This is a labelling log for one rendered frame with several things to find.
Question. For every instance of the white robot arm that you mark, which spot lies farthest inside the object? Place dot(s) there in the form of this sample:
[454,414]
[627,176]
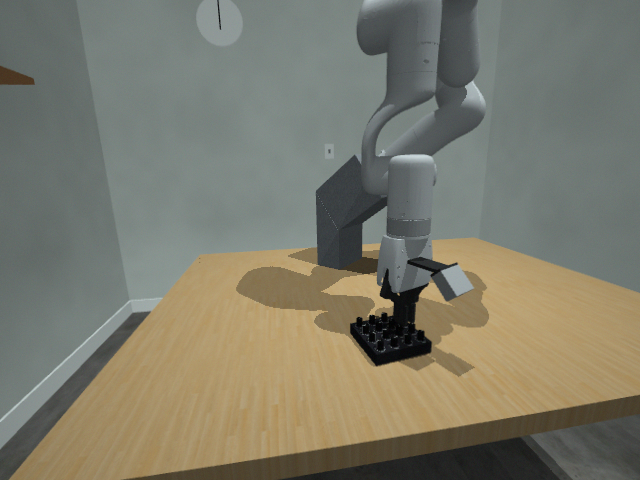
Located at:
[409,32]

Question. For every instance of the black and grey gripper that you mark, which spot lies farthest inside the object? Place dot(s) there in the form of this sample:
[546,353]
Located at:
[400,277]

